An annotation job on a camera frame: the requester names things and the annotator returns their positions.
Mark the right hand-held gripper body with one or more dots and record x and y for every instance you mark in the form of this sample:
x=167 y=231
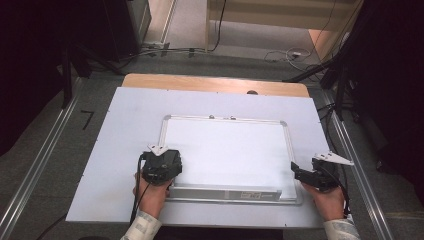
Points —
x=325 y=173

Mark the aluminium floor rail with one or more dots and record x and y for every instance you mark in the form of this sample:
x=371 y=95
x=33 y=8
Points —
x=363 y=180
x=40 y=160

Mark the person's right hand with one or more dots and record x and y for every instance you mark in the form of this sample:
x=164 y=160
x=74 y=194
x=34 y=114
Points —
x=328 y=203

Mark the person's left hand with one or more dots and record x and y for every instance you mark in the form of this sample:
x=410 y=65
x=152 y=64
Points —
x=151 y=198

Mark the black metal stand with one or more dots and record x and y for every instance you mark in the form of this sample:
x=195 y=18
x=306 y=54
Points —
x=68 y=80
x=340 y=66

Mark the whiteboard with aluminium frame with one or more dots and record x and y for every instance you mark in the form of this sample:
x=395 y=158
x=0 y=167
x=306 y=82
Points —
x=226 y=153

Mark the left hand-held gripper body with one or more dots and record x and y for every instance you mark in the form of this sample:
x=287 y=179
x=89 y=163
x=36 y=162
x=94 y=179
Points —
x=161 y=165

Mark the dark cabinet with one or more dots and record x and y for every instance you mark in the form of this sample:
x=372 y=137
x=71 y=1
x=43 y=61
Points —
x=125 y=26

